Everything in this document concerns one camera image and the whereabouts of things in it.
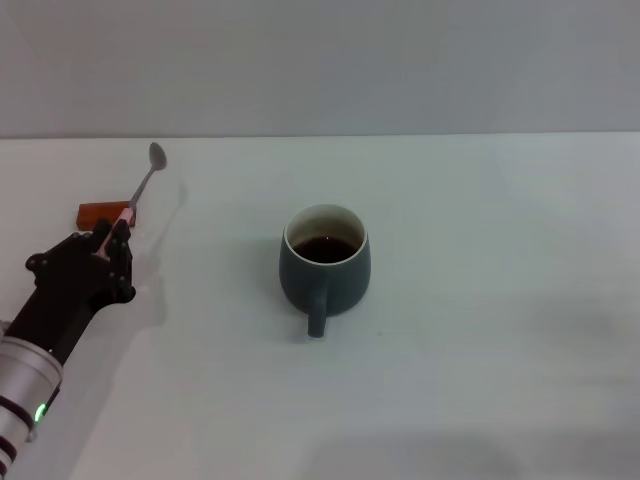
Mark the dark coffee liquid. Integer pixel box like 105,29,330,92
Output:
291,235,360,265

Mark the grey ceramic cup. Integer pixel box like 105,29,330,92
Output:
278,203,373,339

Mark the red-brown wooden block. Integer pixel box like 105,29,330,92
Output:
76,198,139,232

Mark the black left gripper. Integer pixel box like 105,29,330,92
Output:
4,218,138,364

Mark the pink-handled metal spoon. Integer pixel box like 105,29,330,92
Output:
97,142,169,259

